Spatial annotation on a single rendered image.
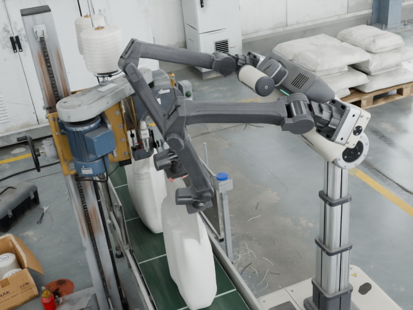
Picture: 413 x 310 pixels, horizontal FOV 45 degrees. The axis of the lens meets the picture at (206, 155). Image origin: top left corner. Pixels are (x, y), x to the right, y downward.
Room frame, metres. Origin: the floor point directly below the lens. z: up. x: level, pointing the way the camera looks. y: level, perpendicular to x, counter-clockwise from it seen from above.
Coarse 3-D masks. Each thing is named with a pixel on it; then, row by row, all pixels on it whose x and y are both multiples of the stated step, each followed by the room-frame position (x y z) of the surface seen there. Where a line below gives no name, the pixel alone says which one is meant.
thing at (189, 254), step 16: (160, 208) 2.04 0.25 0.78; (176, 208) 1.91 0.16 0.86; (176, 224) 1.85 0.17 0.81; (192, 224) 1.74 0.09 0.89; (176, 240) 1.78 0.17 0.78; (192, 240) 1.75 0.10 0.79; (208, 240) 1.77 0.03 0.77; (176, 256) 1.77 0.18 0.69; (192, 256) 1.72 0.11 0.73; (208, 256) 1.75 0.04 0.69; (176, 272) 1.82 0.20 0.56; (192, 272) 1.72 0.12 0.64; (208, 272) 1.74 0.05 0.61; (192, 288) 1.72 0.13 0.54; (208, 288) 1.73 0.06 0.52; (192, 304) 1.73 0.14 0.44; (208, 304) 1.75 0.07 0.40
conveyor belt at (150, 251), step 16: (112, 176) 3.10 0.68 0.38; (128, 192) 2.86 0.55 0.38; (128, 208) 2.67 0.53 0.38; (128, 224) 2.50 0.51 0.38; (144, 240) 2.32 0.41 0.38; (160, 240) 2.30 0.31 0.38; (144, 256) 2.18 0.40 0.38; (160, 256) 2.16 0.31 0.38; (144, 272) 2.05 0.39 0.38; (160, 272) 2.03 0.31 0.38; (224, 272) 1.98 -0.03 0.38; (160, 288) 1.92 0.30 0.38; (176, 288) 1.90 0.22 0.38; (224, 288) 1.87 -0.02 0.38; (160, 304) 1.81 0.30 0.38; (176, 304) 1.79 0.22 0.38; (224, 304) 1.76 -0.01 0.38; (240, 304) 1.75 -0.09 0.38
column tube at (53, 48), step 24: (24, 24) 2.08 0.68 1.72; (48, 24) 2.11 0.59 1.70; (48, 48) 2.10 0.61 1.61; (48, 72) 2.09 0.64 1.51; (48, 96) 2.09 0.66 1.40; (72, 192) 2.08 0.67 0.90; (96, 216) 2.11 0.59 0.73; (96, 240) 2.10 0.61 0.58; (96, 264) 2.09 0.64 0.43; (96, 288) 2.08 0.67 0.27
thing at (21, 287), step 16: (0, 240) 2.69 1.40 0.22; (16, 240) 2.66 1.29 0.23; (16, 256) 2.72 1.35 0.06; (32, 256) 2.55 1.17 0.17; (16, 272) 2.34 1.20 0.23; (0, 288) 2.27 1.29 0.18; (16, 288) 2.31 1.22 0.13; (32, 288) 2.36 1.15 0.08; (0, 304) 2.25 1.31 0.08; (16, 304) 2.30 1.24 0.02
